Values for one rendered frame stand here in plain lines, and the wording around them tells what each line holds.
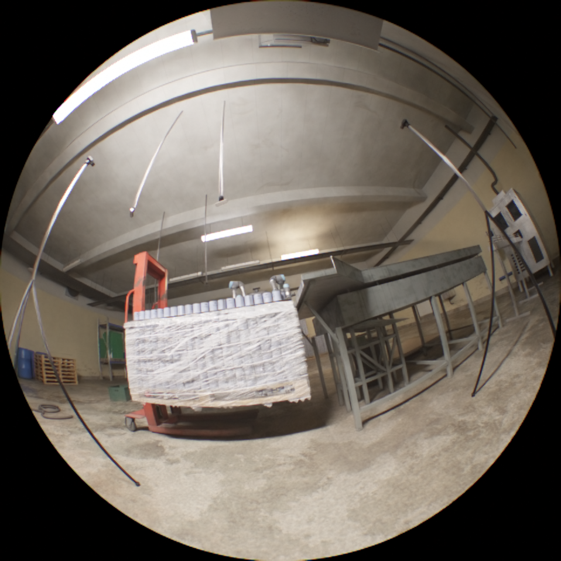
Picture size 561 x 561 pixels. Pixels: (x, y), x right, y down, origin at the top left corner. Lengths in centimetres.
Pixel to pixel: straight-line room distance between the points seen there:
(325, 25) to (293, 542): 173
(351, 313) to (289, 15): 162
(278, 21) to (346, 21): 24
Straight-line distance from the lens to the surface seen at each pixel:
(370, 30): 96
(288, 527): 94
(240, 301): 136
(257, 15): 83
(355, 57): 464
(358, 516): 93
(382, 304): 150
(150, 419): 225
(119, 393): 439
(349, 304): 138
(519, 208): 526
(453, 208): 770
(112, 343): 1003
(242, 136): 444
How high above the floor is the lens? 76
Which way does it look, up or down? 20 degrees up
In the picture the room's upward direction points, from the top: 13 degrees counter-clockwise
